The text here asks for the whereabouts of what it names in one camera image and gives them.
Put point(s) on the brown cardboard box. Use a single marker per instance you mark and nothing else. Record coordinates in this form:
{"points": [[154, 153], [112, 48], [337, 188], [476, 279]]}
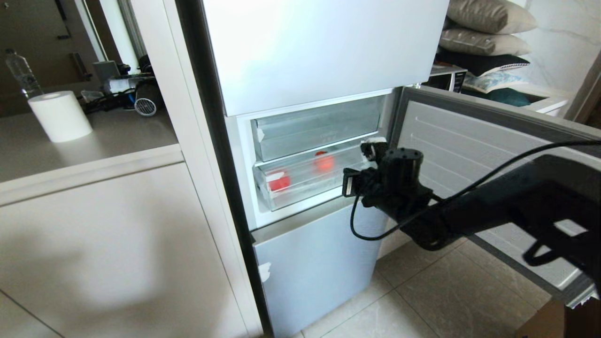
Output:
{"points": [[544, 324]]}

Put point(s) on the teal cushion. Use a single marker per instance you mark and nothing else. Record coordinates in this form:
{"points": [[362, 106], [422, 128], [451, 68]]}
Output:
{"points": [[509, 96]]}

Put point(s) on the white tall side panel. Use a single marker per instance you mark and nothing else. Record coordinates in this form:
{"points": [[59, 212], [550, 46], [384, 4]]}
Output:
{"points": [[188, 141]]}

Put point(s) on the white fridge upper door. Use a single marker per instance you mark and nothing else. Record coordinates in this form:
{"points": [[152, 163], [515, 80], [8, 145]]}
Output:
{"points": [[319, 47]]}

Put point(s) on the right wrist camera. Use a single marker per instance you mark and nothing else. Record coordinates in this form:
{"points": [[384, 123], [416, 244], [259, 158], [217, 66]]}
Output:
{"points": [[351, 182]]}

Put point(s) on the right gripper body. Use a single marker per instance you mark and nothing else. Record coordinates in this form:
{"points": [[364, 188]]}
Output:
{"points": [[374, 151]]}

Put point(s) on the white fridge lower door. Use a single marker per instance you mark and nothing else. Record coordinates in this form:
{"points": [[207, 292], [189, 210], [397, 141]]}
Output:
{"points": [[314, 267]]}

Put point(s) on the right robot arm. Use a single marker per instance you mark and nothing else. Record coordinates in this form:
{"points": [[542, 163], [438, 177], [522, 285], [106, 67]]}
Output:
{"points": [[497, 202]]}

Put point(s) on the clear fridge drawer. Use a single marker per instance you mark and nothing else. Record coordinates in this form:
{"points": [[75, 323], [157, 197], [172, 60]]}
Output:
{"points": [[314, 126], [305, 185]]}

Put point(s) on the black pillow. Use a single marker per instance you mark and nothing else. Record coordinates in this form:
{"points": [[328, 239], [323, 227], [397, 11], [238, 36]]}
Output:
{"points": [[479, 62]]}

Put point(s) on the white fridge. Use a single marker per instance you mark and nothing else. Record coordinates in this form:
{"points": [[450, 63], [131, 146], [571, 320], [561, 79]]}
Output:
{"points": [[244, 155]]}

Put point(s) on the grey box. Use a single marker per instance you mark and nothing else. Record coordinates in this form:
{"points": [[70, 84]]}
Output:
{"points": [[106, 71]]}

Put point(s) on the white kitchen counter cabinet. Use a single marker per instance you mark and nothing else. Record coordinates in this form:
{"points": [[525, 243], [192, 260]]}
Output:
{"points": [[94, 225]]}

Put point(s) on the clear plastic water bottle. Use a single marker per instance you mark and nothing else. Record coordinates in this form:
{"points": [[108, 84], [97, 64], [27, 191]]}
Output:
{"points": [[22, 74]]}

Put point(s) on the microwave oven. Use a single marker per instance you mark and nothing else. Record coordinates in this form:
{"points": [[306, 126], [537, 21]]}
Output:
{"points": [[446, 79]]}

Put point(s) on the patterned pillow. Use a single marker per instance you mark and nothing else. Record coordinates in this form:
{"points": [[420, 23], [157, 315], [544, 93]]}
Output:
{"points": [[495, 80]]}

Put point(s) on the white paper towel roll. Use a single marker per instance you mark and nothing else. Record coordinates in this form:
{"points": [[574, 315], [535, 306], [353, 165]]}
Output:
{"points": [[60, 116]]}

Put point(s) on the red food item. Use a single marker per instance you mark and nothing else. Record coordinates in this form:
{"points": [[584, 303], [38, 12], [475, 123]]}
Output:
{"points": [[324, 162], [280, 181]]}

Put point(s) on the open white fridge door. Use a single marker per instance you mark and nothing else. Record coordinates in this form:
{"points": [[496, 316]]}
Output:
{"points": [[469, 136]]}

